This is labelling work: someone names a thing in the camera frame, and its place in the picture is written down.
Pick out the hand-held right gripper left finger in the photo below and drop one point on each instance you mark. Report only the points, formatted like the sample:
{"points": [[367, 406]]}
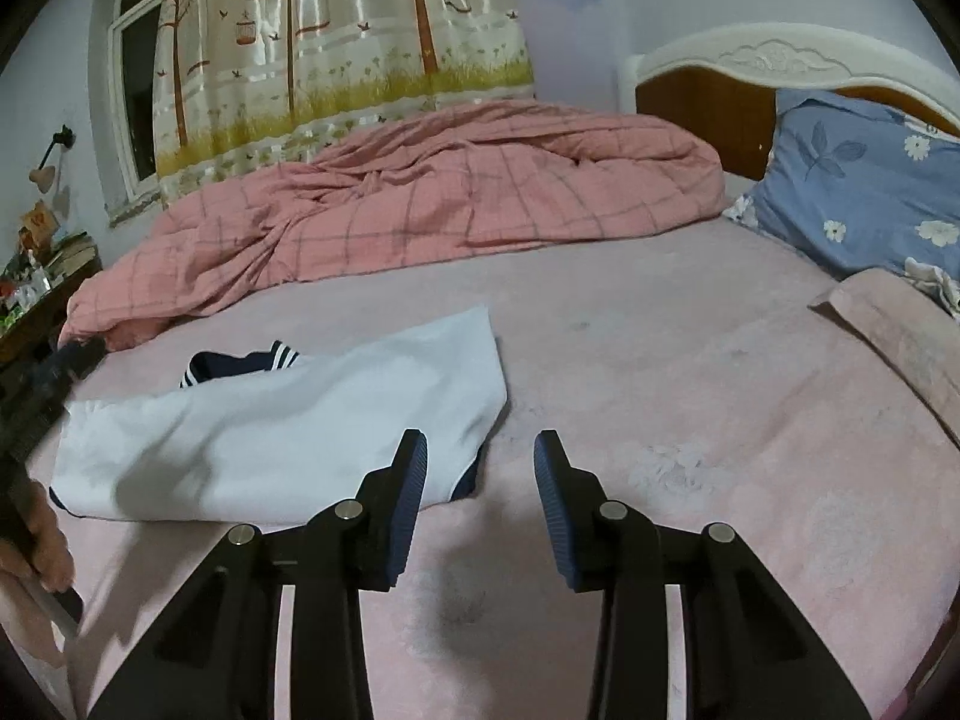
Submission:
{"points": [[409, 495]]}

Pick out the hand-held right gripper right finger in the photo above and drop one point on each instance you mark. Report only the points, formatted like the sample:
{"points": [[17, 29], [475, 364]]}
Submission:
{"points": [[551, 510]]}

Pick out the white and navy jacket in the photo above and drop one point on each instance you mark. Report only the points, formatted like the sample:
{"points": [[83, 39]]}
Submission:
{"points": [[285, 435]]}

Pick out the person's left hand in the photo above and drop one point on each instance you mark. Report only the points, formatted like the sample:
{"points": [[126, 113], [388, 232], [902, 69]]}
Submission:
{"points": [[49, 540]]}

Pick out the dark wooden desk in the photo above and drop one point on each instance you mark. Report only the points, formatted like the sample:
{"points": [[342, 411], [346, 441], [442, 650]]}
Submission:
{"points": [[30, 334]]}

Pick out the stack of books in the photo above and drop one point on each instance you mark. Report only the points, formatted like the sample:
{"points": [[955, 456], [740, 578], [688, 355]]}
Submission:
{"points": [[73, 251]]}

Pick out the pink bed sheet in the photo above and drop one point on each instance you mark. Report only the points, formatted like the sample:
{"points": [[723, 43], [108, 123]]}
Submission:
{"points": [[675, 360]]}

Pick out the pink plaid quilt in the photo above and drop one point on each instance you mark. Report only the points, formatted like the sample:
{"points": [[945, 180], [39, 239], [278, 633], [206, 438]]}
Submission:
{"points": [[450, 195]]}

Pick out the white framed window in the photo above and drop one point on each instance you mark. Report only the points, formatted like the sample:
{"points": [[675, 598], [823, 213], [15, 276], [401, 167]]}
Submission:
{"points": [[139, 90]]}

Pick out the pink folded towel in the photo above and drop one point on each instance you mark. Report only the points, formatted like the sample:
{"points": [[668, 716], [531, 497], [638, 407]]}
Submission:
{"points": [[900, 337]]}

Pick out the white and brown headboard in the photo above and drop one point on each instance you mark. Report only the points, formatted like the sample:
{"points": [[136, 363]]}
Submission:
{"points": [[690, 112]]}

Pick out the blue floral pillow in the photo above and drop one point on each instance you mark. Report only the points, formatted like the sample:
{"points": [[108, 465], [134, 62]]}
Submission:
{"points": [[847, 172]]}

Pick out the tree print curtain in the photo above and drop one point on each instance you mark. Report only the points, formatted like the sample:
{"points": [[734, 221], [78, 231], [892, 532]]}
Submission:
{"points": [[337, 37]]}

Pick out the wall lamp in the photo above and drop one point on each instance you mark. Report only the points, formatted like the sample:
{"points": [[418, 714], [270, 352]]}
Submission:
{"points": [[41, 174]]}

